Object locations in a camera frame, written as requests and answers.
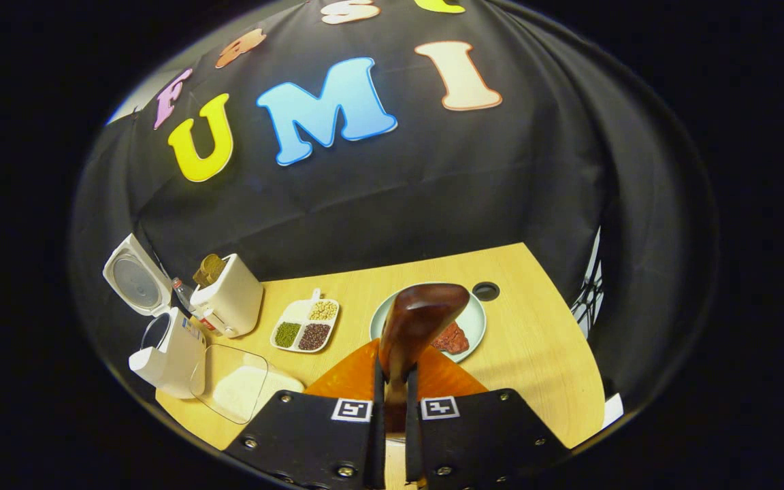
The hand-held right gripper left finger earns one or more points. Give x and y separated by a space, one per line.
310 435

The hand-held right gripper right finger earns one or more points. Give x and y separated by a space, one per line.
487 435

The clear rice container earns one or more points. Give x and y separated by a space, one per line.
235 388

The brown wooden spoon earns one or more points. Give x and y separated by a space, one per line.
419 320

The white rice cooker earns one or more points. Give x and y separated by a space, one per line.
174 354

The red meat slice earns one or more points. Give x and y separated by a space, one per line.
451 339

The white divided bean dish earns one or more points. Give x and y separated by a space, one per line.
307 327

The pale green plate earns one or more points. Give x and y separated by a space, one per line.
475 320

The white toaster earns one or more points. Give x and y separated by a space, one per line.
232 303

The small red label bottle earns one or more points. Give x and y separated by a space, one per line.
191 303

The brown bread slice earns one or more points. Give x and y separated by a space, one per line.
216 265
203 275

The black backdrop cloth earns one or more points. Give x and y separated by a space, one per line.
433 190

